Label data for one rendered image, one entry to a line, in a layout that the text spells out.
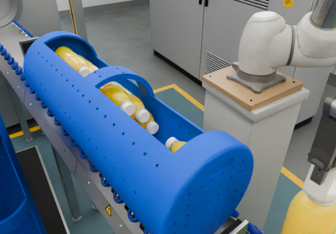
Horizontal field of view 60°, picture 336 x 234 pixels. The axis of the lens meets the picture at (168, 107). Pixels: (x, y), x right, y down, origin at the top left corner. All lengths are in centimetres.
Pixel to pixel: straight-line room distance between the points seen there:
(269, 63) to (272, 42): 9
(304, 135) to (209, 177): 226
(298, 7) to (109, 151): 178
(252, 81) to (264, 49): 14
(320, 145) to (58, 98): 74
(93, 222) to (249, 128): 123
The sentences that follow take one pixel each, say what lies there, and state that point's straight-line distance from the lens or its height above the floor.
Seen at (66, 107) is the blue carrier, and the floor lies 115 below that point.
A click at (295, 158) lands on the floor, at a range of 255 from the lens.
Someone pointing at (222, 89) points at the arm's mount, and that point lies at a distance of 121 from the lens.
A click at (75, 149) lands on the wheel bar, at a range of 107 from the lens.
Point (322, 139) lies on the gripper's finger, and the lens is 37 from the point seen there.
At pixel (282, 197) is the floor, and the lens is 222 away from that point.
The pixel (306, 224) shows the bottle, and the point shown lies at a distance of 50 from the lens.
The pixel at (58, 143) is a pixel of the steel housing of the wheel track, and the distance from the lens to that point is 121.
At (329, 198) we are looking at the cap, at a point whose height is 129.
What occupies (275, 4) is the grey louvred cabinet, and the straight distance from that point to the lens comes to 233.
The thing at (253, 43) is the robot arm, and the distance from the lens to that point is 115.
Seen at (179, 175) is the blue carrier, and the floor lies 121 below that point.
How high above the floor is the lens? 161
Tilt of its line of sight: 34 degrees down
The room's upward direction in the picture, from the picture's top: straight up
